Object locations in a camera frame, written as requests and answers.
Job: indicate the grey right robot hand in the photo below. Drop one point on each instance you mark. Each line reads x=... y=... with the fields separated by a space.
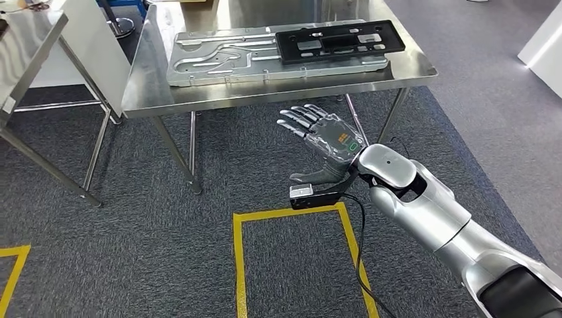
x=338 y=140

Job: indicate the black plastic plate frame part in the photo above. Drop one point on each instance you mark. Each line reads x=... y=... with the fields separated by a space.
x=285 y=48

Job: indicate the stainless steel workbench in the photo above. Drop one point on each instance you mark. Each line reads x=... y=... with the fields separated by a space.
x=26 y=39
x=197 y=94

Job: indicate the silver stamped metal panel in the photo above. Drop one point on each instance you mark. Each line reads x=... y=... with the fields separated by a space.
x=210 y=61

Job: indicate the yellow floor tape square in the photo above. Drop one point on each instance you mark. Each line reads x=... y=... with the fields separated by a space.
x=239 y=263

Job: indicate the white display plinth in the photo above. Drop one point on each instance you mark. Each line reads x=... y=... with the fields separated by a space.
x=544 y=57

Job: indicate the black round stool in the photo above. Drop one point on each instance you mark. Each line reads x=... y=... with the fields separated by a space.
x=120 y=28

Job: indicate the white partition board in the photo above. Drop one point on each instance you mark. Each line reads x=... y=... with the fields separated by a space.
x=101 y=52

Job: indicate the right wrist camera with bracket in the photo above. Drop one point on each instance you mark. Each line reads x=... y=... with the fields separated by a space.
x=300 y=191

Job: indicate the blue metal trolley frame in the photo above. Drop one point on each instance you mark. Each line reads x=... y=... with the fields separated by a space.
x=142 y=8

